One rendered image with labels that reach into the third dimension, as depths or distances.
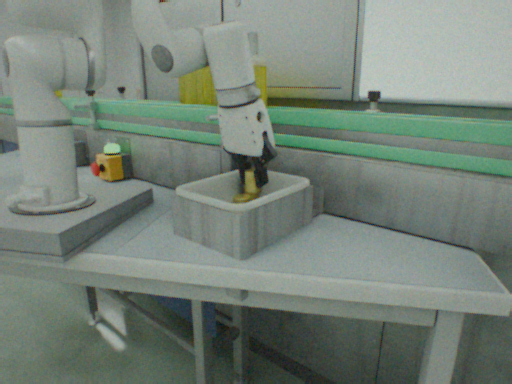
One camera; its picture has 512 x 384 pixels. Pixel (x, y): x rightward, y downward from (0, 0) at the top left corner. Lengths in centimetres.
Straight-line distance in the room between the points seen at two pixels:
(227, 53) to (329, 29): 41
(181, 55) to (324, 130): 33
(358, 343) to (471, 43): 83
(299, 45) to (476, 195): 58
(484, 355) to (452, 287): 49
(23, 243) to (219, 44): 45
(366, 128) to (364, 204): 15
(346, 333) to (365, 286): 64
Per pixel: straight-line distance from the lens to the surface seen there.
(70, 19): 78
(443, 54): 88
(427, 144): 72
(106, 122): 125
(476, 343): 106
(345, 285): 56
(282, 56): 105
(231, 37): 63
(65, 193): 77
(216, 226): 61
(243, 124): 66
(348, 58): 94
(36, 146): 76
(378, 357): 119
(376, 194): 74
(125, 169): 113
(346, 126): 76
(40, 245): 68
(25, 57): 75
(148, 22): 66
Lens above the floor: 103
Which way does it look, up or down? 17 degrees down
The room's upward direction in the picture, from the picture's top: straight up
